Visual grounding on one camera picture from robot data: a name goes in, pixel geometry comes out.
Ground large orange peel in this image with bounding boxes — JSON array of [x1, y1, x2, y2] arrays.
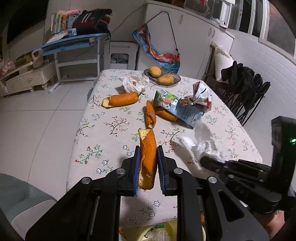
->
[[102, 91, 139, 108]]

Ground black wall television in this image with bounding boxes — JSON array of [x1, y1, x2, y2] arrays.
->
[[6, 0, 50, 44]]

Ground black garment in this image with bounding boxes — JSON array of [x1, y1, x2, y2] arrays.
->
[[221, 61, 255, 86]]

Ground row of books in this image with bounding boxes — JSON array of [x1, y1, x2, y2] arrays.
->
[[50, 12, 77, 35]]

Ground beige jug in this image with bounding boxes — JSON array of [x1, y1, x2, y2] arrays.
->
[[31, 50, 44, 69]]

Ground long orange peel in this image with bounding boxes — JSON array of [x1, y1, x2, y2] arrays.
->
[[137, 128, 157, 190]]

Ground white plastic bag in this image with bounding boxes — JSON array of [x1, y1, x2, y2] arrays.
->
[[122, 75, 150, 93], [171, 122, 226, 179]]

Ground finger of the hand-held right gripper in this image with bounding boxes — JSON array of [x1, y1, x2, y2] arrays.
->
[[199, 156, 234, 179]]

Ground white tall cabinet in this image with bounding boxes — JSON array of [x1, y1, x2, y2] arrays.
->
[[136, 0, 235, 80]]

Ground torn snack packet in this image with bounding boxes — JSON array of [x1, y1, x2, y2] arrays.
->
[[185, 81, 213, 114]]

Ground white window frame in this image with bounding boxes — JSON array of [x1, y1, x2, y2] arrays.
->
[[208, 0, 271, 40]]

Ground yellow plastic basin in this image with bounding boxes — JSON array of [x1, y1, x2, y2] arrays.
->
[[119, 219, 207, 241]]

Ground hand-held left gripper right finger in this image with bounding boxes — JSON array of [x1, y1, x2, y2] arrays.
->
[[157, 146, 270, 241]]

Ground pale green chair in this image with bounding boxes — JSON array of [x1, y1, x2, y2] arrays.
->
[[0, 173, 58, 234]]

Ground grey fruit plate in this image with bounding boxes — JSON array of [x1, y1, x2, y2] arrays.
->
[[143, 68, 181, 87]]

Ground white floor appliance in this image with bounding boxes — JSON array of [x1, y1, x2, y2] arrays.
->
[[104, 41, 139, 70]]

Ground floral tablecloth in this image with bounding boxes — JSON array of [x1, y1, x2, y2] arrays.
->
[[66, 69, 263, 226]]

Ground black folding chairs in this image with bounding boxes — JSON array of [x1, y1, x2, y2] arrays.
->
[[216, 61, 271, 127]]

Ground person's right forearm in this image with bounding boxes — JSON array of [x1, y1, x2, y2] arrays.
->
[[253, 207, 296, 239]]

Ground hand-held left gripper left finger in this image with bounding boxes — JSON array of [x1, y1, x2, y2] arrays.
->
[[25, 146, 141, 241]]

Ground white papers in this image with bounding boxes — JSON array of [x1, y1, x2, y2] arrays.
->
[[45, 32, 70, 44]]

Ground cream television cabinet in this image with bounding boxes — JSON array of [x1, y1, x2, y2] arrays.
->
[[0, 54, 56, 98]]

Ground crushed drink carton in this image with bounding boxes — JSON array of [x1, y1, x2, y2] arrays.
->
[[154, 89, 204, 128]]

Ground blue study desk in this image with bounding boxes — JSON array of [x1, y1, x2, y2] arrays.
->
[[32, 32, 110, 84]]

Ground yellow mango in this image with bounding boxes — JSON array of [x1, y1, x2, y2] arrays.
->
[[158, 74, 174, 84], [149, 66, 162, 77]]

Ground small orange peel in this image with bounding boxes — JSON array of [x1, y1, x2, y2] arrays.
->
[[145, 100, 156, 129], [155, 107, 178, 122]]

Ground pink plush toy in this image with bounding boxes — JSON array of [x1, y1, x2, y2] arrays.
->
[[58, 9, 81, 16]]

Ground white pillow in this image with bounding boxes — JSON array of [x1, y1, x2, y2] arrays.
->
[[214, 45, 234, 84]]

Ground clear plastic bottle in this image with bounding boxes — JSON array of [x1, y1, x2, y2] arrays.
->
[[136, 224, 170, 241]]

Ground dark striped backpack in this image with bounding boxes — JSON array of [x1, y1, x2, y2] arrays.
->
[[73, 9, 113, 36]]

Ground wooden chair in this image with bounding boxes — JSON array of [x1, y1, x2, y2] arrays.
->
[[203, 43, 222, 91]]

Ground pink floral box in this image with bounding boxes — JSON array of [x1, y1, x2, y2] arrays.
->
[[0, 59, 15, 75]]

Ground colourful hanging bag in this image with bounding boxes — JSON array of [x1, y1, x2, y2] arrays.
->
[[132, 11, 181, 73]]

